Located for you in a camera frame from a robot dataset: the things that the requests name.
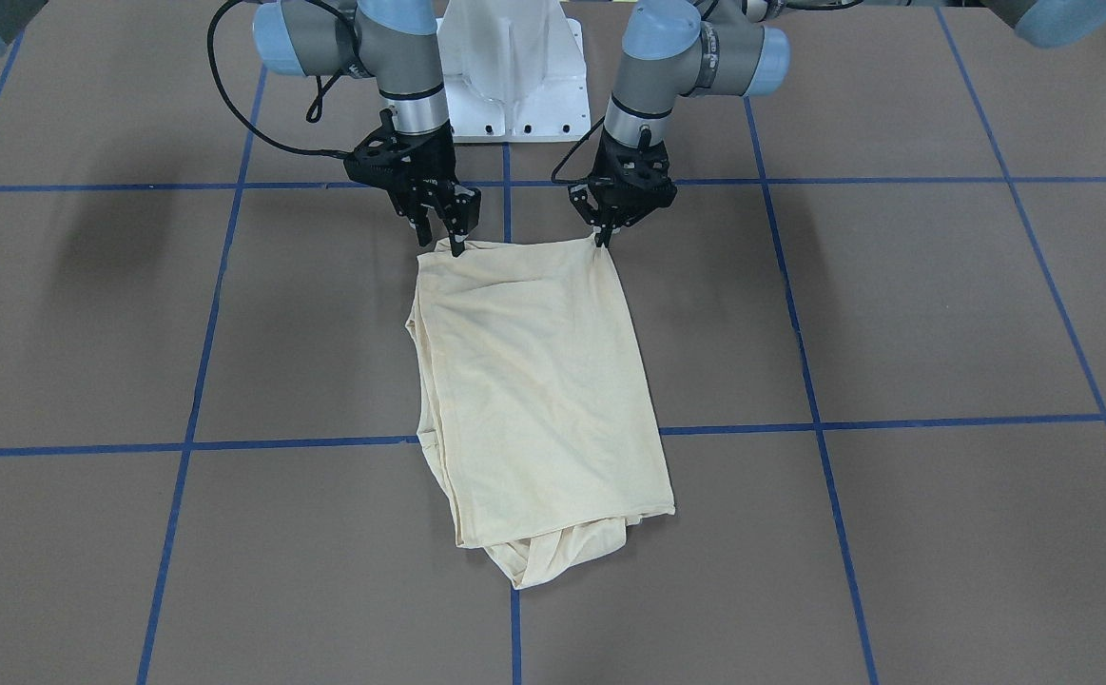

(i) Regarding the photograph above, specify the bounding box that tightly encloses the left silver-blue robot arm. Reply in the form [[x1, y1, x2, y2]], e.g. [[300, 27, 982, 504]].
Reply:
[[565, 1, 854, 247]]

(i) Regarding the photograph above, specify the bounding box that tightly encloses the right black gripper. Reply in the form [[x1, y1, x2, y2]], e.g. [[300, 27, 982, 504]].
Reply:
[[343, 111, 482, 257]]

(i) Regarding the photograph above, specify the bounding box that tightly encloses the yellow long-sleeve printed shirt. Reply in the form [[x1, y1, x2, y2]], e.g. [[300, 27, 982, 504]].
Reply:
[[406, 237, 677, 590]]

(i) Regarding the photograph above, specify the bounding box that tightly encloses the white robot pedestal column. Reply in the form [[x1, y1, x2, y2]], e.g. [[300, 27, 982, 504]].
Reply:
[[437, 1, 592, 144]]

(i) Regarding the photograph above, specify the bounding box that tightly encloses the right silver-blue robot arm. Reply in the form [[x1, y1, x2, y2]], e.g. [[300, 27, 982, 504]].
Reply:
[[204, 1, 480, 256]]

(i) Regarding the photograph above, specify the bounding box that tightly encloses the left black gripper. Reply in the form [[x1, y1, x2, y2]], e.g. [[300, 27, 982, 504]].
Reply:
[[567, 131, 677, 248]]

